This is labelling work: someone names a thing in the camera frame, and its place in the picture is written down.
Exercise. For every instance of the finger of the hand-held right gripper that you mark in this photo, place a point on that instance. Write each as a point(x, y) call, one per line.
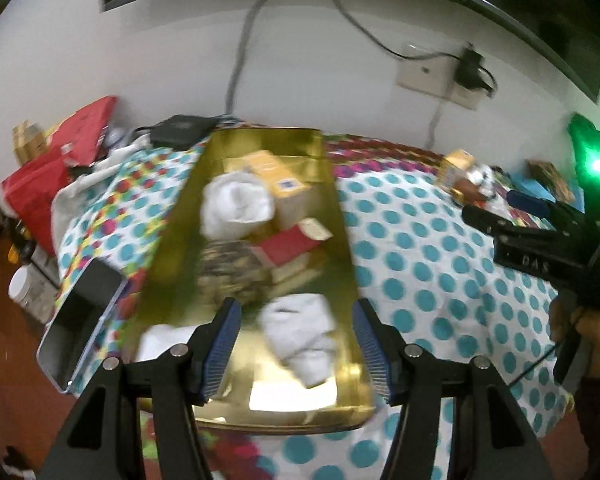
point(485, 220)
point(525, 200)

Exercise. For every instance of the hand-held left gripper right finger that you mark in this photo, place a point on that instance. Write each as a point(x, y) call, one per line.
point(375, 355)

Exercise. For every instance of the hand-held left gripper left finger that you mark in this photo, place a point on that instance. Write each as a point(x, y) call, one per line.
point(220, 350)

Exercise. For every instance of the brown toy figure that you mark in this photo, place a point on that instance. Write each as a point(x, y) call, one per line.
point(470, 195)

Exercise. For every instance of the white sock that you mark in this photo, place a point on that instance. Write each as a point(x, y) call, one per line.
point(235, 205)
point(165, 342)
point(482, 177)
point(300, 335)

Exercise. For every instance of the small yellow box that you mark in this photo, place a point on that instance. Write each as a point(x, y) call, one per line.
point(455, 165)

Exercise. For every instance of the camouflage sock ball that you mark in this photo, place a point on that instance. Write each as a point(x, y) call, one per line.
point(235, 270)

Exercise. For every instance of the gold tin box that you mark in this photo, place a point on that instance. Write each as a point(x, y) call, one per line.
point(180, 240)

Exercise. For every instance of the red box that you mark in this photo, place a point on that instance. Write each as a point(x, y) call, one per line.
point(290, 242)

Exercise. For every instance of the long yellow box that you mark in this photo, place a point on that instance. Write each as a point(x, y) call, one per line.
point(280, 185)

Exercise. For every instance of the brown snack packet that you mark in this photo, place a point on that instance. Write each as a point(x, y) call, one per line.
point(545, 172)

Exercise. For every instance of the polka-dot blanket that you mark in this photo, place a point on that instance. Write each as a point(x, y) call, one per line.
point(420, 260)

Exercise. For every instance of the black charger adapter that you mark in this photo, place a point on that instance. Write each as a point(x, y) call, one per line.
point(469, 67)

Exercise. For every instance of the white jar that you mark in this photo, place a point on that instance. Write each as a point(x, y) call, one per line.
point(22, 287)

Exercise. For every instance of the dark tool with yellow part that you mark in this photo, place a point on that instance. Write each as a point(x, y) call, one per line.
point(20, 242)

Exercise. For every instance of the red bag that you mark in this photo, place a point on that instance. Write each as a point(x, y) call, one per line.
point(40, 185)

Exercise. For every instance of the cardboard boxes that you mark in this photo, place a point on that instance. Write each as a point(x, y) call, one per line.
point(27, 140)

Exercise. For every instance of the white wall power outlet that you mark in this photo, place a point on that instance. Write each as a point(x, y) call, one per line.
point(467, 100)

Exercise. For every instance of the white wall jack plate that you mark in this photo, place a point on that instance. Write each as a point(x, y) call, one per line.
point(422, 70)

